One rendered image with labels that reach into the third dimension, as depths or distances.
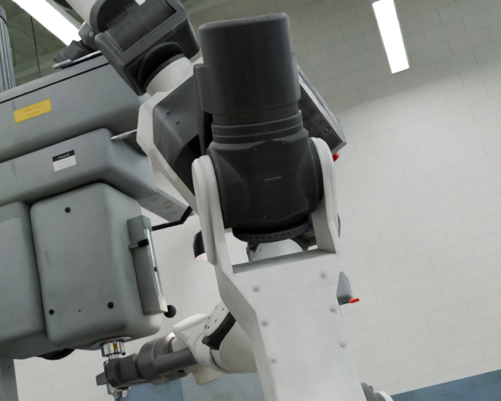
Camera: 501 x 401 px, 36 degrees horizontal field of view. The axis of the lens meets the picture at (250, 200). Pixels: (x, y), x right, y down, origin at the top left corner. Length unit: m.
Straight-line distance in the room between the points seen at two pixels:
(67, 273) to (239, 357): 0.51
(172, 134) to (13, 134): 0.65
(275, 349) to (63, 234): 0.79
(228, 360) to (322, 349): 0.32
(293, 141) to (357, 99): 7.71
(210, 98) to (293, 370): 0.35
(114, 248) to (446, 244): 6.71
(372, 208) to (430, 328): 1.39
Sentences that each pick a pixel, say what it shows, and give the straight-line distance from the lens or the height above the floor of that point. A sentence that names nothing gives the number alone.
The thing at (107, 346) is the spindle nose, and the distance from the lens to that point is 1.63.
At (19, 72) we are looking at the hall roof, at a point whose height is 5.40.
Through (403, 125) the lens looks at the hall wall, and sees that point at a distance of 8.47.
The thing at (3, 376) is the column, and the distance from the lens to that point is 1.97.
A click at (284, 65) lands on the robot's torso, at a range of 0.94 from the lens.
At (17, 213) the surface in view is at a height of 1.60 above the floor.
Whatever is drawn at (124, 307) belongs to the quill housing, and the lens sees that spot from 1.54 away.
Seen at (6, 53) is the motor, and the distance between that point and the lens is 2.00.
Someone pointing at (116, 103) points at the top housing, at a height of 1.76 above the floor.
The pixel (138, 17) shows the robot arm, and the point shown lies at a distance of 1.32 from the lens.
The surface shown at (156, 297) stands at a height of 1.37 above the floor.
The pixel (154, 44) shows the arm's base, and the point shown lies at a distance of 1.28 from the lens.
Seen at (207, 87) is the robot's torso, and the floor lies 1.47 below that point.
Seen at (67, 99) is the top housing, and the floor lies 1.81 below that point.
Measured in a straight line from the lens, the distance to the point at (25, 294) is 1.62.
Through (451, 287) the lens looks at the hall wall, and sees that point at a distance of 8.04.
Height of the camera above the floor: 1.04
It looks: 17 degrees up
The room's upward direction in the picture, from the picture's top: 13 degrees counter-clockwise
